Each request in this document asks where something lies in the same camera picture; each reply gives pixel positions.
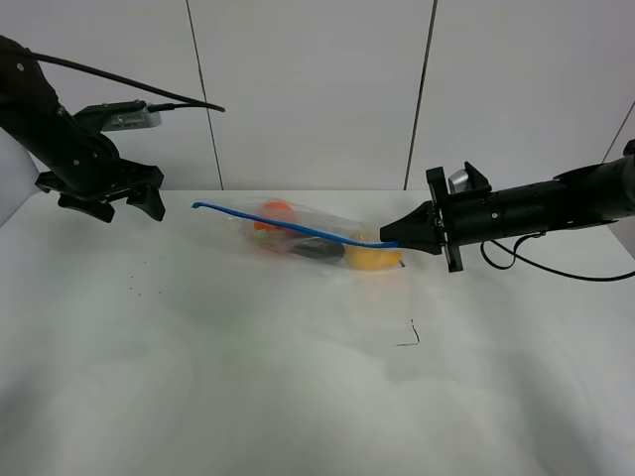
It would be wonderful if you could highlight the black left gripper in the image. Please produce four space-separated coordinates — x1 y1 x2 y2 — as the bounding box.
36 140 166 223

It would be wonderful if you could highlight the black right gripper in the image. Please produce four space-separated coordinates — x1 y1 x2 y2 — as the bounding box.
380 167 463 273

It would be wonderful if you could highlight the clear zip bag blue zipper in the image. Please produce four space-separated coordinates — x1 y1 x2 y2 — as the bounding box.
191 196 401 270

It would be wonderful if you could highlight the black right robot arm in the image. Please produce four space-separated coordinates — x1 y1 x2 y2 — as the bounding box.
379 154 634 273

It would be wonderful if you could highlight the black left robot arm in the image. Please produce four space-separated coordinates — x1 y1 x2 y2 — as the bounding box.
1 37 165 223

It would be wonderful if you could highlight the yellow pear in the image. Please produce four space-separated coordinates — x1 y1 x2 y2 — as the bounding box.
344 245 403 271

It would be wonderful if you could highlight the purple eggplant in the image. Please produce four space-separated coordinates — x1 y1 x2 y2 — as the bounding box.
287 237 345 264

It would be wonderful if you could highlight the orange fruit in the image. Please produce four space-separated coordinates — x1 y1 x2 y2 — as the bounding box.
253 200 295 231

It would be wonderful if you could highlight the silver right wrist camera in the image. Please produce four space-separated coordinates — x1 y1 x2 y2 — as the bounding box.
447 169 471 194

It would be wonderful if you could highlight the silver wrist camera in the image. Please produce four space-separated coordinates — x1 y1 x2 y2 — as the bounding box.
447 169 471 194
73 100 162 133

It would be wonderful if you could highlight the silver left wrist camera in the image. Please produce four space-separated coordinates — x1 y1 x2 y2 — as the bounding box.
73 100 162 133

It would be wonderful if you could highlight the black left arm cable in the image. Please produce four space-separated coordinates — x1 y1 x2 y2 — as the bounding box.
0 43 226 113

